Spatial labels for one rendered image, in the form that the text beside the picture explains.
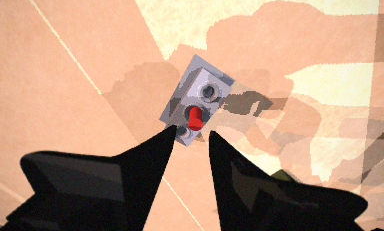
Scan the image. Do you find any red peg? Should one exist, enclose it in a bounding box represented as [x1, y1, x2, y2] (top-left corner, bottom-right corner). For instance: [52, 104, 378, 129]
[188, 106, 203, 131]

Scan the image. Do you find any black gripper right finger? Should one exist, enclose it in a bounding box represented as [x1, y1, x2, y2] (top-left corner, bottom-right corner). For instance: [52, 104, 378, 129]
[208, 130, 368, 231]

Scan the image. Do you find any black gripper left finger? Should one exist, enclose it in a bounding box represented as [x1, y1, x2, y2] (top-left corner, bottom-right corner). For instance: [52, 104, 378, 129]
[19, 125, 177, 231]

